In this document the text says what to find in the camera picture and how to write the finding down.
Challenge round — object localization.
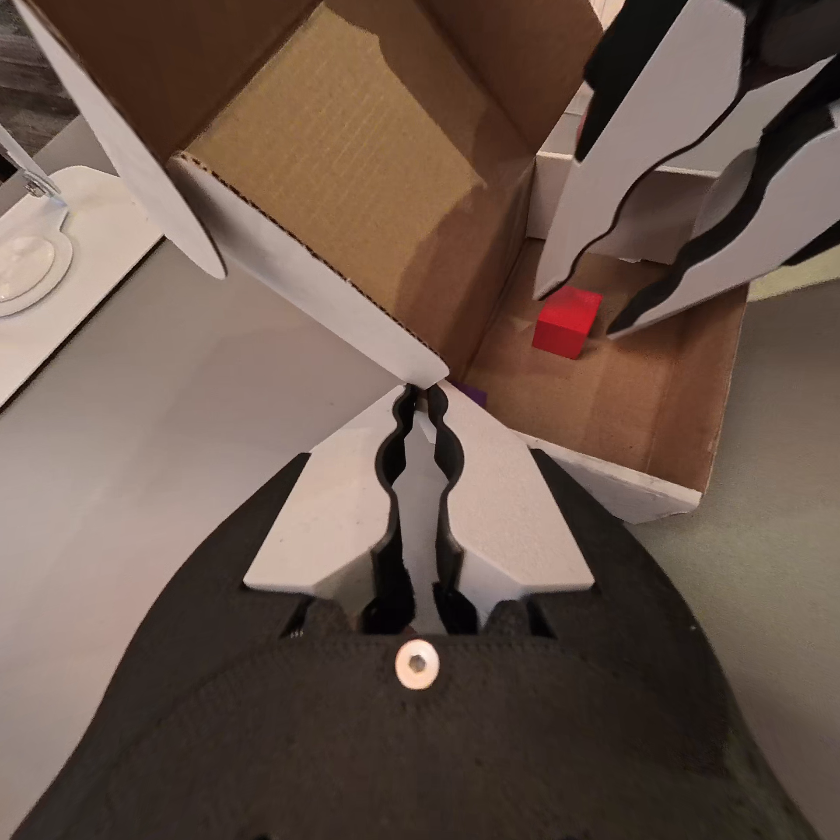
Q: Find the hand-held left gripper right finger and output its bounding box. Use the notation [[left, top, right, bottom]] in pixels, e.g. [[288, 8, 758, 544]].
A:
[[425, 382, 596, 626]]

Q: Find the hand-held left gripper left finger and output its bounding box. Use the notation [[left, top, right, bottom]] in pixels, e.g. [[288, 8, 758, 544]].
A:
[[241, 385, 412, 602]]

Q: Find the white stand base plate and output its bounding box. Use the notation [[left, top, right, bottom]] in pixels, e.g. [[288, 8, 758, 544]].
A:
[[0, 165, 165, 409]]

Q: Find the white cardboard box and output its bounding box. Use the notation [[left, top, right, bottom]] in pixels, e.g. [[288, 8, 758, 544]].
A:
[[13, 0, 749, 526]]

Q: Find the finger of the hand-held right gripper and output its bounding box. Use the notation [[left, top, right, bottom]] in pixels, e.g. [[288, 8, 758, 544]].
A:
[[605, 98, 840, 340], [533, 0, 752, 301]]

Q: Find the red cube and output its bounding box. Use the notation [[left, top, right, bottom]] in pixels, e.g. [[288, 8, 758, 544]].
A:
[[532, 287, 603, 360]]

